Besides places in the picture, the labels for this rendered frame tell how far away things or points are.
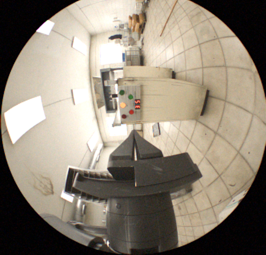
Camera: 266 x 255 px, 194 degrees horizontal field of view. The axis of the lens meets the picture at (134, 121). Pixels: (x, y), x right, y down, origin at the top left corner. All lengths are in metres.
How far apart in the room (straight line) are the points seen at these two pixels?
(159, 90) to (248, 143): 0.80
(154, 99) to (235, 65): 0.77
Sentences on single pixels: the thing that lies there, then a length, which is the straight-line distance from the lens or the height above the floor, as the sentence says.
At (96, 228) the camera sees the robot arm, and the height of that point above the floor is 0.98.
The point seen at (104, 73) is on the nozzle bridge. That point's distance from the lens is 1.33.
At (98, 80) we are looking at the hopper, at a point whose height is 1.24.
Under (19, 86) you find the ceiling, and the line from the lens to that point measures 2.40.
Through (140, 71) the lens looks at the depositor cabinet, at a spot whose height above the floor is 0.60.
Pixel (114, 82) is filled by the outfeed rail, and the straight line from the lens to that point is 0.47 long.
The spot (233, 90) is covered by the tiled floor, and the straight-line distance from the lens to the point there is 0.81.
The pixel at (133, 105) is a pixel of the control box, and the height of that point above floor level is 0.75.
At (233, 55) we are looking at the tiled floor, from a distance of 0.89.
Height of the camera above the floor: 0.77
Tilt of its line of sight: 3 degrees down
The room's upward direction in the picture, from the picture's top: 93 degrees counter-clockwise
